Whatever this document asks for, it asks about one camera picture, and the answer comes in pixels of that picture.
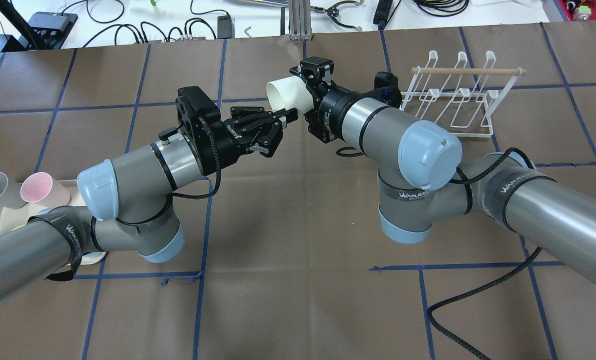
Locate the black power adapter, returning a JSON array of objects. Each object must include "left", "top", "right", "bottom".
[{"left": 216, "top": 14, "right": 235, "bottom": 39}]

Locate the pink plastic cup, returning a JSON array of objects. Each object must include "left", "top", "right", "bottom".
[{"left": 20, "top": 172, "right": 71, "bottom": 208}]

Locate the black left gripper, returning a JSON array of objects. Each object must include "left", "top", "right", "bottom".
[{"left": 201, "top": 106, "right": 298, "bottom": 176}]

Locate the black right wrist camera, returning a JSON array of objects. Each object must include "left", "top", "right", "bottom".
[{"left": 374, "top": 71, "right": 403, "bottom": 108}]

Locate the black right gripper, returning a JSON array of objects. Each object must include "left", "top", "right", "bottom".
[{"left": 289, "top": 57, "right": 349, "bottom": 143}]

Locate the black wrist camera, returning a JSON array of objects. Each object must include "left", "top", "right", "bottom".
[
  {"left": 176, "top": 86, "right": 221, "bottom": 146},
  {"left": 374, "top": 71, "right": 403, "bottom": 108}
]

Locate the black box with cables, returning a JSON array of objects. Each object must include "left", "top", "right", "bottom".
[{"left": 29, "top": 12, "right": 78, "bottom": 50}]

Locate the white plastic cup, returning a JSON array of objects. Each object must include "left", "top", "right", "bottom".
[{"left": 266, "top": 75, "right": 314, "bottom": 116}]

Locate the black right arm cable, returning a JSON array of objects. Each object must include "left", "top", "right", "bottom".
[{"left": 427, "top": 147, "right": 543, "bottom": 360}]

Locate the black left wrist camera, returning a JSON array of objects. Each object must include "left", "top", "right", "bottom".
[{"left": 176, "top": 86, "right": 221, "bottom": 146}]

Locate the aluminium frame post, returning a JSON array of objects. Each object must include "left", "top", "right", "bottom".
[{"left": 288, "top": 0, "right": 312, "bottom": 41}]

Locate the grey plastic cup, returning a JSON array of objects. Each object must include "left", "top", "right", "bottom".
[{"left": 0, "top": 172, "right": 27, "bottom": 210}]

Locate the cream plastic tray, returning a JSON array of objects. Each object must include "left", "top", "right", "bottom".
[{"left": 0, "top": 179, "right": 107, "bottom": 265}]

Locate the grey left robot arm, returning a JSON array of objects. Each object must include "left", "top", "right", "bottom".
[{"left": 0, "top": 104, "right": 298, "bottom": 306}]

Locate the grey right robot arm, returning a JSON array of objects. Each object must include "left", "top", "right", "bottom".
[{"left": 290, "top": 56, "right": 596, "bottom": 284}]

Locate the white wire cup rack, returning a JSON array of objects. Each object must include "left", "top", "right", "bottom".
[{"left": 400, "top": 49, "right": 527, "bottom": 138}]

